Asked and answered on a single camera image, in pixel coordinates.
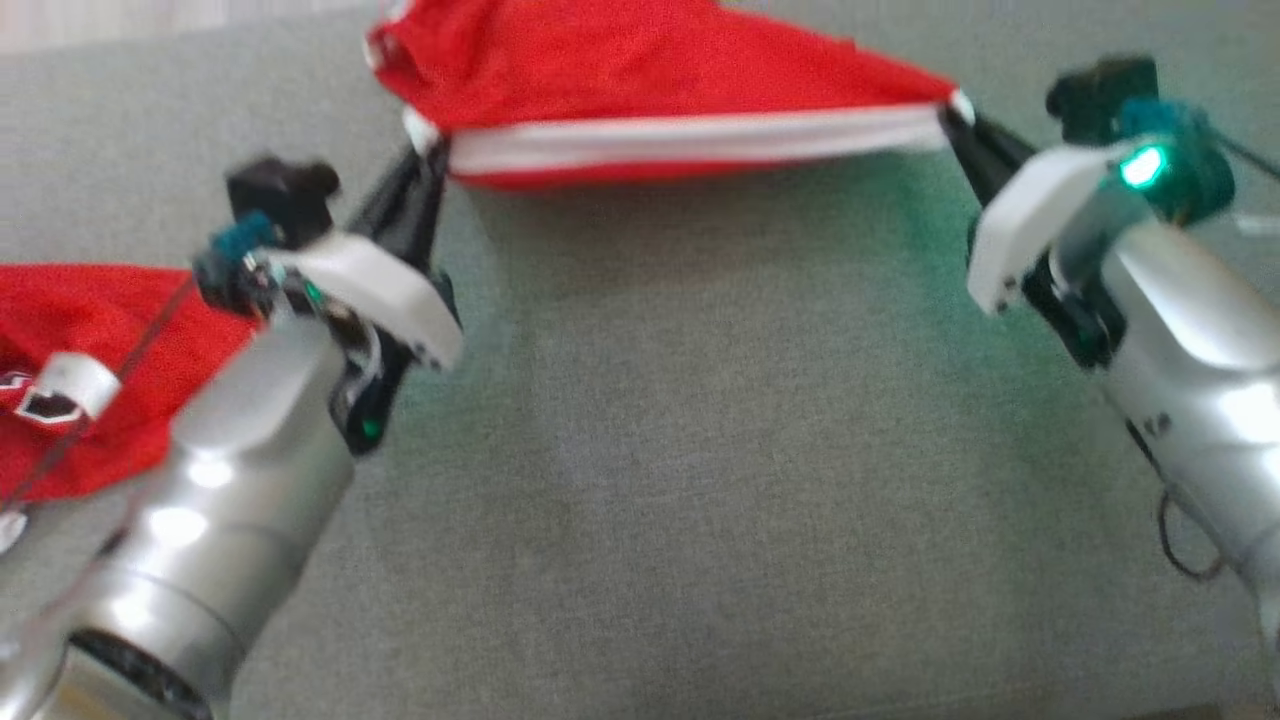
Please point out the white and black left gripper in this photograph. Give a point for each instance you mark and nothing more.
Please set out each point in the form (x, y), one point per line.
(390, 300)

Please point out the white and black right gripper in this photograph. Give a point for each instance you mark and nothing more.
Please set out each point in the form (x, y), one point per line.
(1030, 220)

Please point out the red shorts with white stripes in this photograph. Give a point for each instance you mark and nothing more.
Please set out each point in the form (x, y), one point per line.
(650, 70)

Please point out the red and white basketball jersey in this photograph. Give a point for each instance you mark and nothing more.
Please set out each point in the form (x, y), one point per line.
(120, 320)

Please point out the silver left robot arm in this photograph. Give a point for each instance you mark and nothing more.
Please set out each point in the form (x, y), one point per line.
(220, 480)

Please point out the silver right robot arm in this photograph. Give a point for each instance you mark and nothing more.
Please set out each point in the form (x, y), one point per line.
(1200, 330)

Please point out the grey sofa seat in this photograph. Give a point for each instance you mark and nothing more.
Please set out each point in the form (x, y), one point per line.
(700, 450)

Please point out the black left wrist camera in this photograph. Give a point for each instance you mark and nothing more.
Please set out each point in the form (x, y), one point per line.
(280, 195)

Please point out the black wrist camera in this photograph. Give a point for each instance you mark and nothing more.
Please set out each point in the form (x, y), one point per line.
(280, 195)
(1100, 95)

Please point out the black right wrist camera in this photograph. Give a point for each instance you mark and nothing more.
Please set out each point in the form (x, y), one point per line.
(1100, 95)

